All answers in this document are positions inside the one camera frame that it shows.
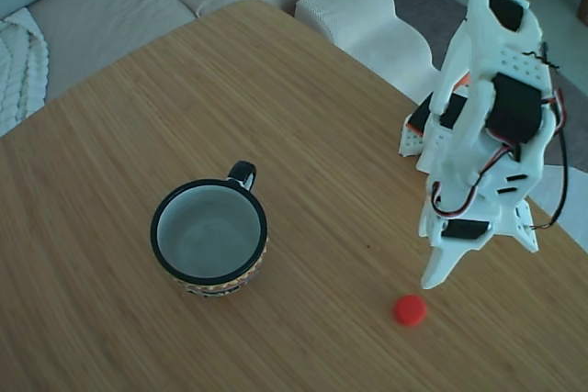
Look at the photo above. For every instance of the black-rimmed patterned ceramic cup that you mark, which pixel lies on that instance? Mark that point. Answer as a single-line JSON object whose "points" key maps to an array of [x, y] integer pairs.
{"points": [[209, 227]]}

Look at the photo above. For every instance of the white knitted blanket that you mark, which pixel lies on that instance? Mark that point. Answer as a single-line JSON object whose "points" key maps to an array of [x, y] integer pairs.
{"points": [[20, 70]]}

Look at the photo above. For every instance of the white textured ottoman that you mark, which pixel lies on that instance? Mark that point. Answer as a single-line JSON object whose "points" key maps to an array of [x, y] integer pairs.
{"points": [[353, 15]]}

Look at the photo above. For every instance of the red bottle cap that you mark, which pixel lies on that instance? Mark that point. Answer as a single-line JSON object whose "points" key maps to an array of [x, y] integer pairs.
{"points": [[410, 310]]}

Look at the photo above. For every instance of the beige sofa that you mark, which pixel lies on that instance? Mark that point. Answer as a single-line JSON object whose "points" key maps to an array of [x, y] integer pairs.
{"points": [[138, 6]]}

